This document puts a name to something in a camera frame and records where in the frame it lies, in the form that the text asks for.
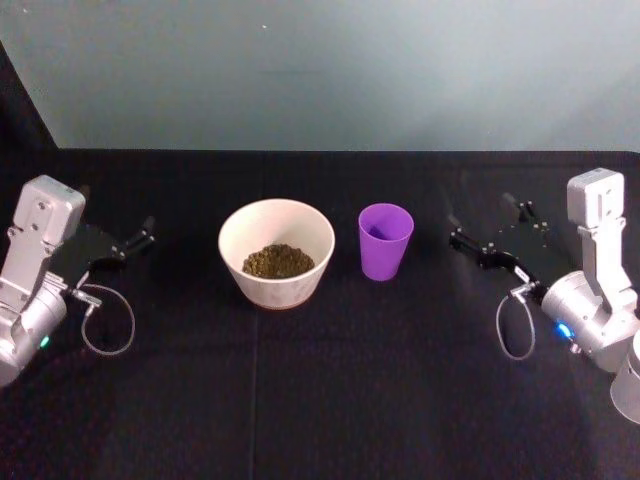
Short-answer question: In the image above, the cream bowl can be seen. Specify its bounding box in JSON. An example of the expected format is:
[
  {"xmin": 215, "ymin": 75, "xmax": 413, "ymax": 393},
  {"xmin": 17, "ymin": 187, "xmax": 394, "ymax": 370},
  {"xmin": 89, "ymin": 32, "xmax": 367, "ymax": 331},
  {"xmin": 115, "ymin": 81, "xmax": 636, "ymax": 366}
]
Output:
[{"xmin": 217, "ymin": 198, "xmax": 336, "ymax": 310}]

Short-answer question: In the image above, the purple plastic cup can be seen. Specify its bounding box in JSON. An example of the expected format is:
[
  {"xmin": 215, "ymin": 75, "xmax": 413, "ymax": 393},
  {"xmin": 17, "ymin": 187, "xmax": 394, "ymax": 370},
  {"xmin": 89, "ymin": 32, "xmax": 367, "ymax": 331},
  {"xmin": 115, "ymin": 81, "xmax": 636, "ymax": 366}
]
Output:
[{"xmin": 357, "ymin": 202, "xmax": 416, "ymax": 282}]

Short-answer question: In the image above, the black table cloth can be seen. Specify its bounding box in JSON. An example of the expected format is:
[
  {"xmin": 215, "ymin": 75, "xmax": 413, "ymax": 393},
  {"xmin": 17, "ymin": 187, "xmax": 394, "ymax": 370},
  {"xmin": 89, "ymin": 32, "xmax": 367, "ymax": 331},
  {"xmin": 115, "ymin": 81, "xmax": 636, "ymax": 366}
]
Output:
[{"xmin": 0, "ymin": 147, "xmax": 640, "ymax": 480}]

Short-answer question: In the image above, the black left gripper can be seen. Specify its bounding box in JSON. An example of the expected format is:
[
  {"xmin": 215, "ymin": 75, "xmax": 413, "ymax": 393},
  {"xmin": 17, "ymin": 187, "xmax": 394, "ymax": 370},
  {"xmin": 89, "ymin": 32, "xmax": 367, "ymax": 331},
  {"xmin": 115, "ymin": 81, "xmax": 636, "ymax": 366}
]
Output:
[{"xmin": 48, "ymin": 184, "xmax": 158, "ymax": 291}]

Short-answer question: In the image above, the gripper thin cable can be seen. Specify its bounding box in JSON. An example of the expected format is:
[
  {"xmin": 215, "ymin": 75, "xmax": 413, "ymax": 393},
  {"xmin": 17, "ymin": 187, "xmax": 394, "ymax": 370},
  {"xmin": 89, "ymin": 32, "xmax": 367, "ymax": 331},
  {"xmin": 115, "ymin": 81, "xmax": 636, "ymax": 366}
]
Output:
[
  {"xmin": 69, "ymin": 283, "xmax": 137, "ymax": 358},
  {"xmin": 494, "ymin": 281, "xmax": 539, "ymax": 362}
]

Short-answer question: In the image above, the right gripper thin cable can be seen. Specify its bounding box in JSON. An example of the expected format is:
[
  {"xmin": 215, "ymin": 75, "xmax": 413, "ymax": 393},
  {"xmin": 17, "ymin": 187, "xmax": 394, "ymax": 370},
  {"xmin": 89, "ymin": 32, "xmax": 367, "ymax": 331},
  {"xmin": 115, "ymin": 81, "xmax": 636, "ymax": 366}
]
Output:
[{"xmin": 494, "ymin": 281, "xmax": 539, "ymax": 362}]

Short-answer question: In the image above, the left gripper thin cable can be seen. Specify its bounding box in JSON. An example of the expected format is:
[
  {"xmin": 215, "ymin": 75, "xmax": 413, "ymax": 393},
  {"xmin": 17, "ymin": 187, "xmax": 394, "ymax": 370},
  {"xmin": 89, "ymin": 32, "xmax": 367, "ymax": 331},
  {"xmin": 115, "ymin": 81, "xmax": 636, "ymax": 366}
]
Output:
[{"xmin": 69, "ymin": 283, "xmax": 137, "ymax": 358}]

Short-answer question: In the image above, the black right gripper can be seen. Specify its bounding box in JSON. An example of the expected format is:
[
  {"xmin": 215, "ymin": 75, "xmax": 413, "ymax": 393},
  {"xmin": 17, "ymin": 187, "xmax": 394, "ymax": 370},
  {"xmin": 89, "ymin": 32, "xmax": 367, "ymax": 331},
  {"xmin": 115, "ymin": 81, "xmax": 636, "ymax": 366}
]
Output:
[{"xmin": 447, "ymin": 192, "xmax": 577, "ymax": 299}]

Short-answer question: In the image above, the black side screen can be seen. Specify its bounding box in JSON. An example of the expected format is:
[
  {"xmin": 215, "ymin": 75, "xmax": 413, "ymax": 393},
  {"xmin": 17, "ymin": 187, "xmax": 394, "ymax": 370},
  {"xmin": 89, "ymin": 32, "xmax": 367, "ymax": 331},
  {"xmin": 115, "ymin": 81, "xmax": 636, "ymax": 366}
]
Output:
[{"xmin": 0, "ymin": 39, "xmax": 62, "ymax": 151}]

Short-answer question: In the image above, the green beans heap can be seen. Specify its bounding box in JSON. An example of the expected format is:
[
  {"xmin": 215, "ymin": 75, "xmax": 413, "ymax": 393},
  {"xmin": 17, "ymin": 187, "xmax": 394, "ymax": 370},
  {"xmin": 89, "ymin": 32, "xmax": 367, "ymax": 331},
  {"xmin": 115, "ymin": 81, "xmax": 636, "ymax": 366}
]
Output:
[{"xmin": 242, "ymin": 243, "xmax": 316, "ymax": 279}]

